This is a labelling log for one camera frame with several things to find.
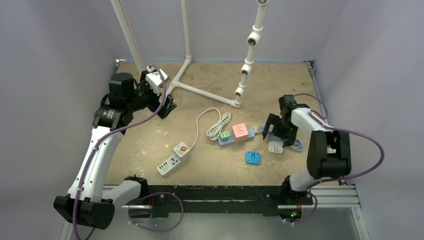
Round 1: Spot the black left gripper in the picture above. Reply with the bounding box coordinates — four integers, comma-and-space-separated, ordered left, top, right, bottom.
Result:
126, 71, 176, 118

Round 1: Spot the pink cube adapter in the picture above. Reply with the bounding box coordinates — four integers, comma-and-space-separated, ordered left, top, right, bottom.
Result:
231, 123, 249, 143

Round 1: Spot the light blue power strip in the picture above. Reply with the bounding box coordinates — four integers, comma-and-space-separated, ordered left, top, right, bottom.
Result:
217, 128, 256, 147

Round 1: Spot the blue plug adapter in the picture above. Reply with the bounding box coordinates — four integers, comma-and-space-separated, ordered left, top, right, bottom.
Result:
244, 151, 262, 165

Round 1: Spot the green plug adapter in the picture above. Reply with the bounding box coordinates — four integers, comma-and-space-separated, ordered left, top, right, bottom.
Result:
219, 131, 231, 141

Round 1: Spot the white USB power strip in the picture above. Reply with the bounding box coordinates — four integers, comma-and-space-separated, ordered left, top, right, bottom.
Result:
156, 154, 184, 177

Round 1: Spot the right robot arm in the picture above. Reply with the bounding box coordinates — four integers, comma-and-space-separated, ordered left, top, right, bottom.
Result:
262, 94, 352, 204

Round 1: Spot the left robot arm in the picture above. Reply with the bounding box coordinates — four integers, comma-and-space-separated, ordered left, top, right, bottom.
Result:
53, 67, 176, 230

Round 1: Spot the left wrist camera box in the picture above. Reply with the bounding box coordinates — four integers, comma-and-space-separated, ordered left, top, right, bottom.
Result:
145, 71, 164, 96

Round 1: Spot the aluminium rail right table edge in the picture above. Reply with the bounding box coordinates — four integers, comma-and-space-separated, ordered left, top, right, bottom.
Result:
303, 60, 332, 133

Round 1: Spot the white PVC pipe frame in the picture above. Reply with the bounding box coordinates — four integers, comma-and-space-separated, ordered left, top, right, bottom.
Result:
111, 0, 269, 108

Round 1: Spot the aluminium front rail frame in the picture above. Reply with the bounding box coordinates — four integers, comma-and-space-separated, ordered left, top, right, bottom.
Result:
77, 184, 370, 240

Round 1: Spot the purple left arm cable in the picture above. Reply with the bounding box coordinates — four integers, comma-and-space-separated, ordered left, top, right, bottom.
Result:
72, 64, 185, 240

